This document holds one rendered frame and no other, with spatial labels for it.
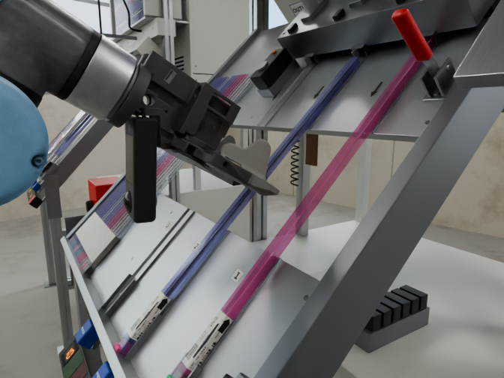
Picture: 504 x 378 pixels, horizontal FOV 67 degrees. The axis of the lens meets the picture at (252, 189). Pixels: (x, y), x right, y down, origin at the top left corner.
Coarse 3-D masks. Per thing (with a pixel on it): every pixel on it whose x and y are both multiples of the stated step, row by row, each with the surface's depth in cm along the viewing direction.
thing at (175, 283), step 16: (352, 64) 55; (336, 80) 55; (320, 96) 54; (304, 128) 53; (288, 144) 51; (272, 160) 51; (240, 208) 49; (224, 224) 48; (208, 240) 48; (192, 256) 47; (176, 272) 47; (192, 272) 47; (176, 288) 46; (128, 336) 44
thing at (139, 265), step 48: (144, 240) 62; (192, 240) 53; (240, 240) 46; (96, 288) 61; (144, 288) 52; (192, 288) 46; (288, 288) 36; (144, 336) 44; (192, 336) 40; (240, 336) 36
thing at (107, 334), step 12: (60, 240) 82; (72, 252) 74; (72, 264) 69; (84, 276) 64; (84, 288) 59; (84, 300) 56; (96, 300) 56; (96, 312) 52; (96, 324) 49; (108, 324) 50; (108, 336) 46; (108, 348) 44; (108, 360) 43; (120, 360) 42; (120, 372) 40; (132, 372) 41
